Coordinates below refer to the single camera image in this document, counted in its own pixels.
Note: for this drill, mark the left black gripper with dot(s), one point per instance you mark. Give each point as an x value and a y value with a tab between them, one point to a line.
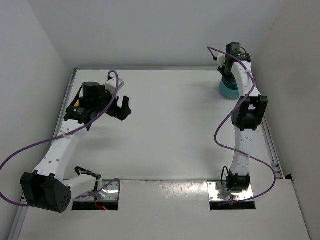
116	110

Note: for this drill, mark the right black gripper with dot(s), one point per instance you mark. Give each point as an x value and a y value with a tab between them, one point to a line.
227	74

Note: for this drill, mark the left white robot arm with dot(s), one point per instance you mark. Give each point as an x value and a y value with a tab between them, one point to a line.
45	187

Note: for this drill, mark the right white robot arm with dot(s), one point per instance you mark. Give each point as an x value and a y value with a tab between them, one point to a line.
235	68

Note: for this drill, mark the teal divided round container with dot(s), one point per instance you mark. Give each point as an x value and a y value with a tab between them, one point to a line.
229	90

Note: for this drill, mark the yellow lego plate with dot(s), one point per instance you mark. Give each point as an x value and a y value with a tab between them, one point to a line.
76	104

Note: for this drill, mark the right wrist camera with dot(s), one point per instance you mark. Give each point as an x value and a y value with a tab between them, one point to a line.
220	59

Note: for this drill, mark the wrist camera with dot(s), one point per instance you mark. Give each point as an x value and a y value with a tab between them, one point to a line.
220	59
111	85

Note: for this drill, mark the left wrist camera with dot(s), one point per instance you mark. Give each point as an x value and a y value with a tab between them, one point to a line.
111	85

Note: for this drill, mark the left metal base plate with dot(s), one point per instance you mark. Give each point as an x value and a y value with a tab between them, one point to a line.
109	194

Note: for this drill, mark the metal base plate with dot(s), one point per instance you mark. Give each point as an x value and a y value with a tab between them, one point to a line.
109	194
217	193

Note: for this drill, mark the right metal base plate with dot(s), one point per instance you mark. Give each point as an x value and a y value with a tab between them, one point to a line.
217	193

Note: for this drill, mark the aluminium frame rail left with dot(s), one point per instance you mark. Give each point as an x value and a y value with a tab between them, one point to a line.
19	216

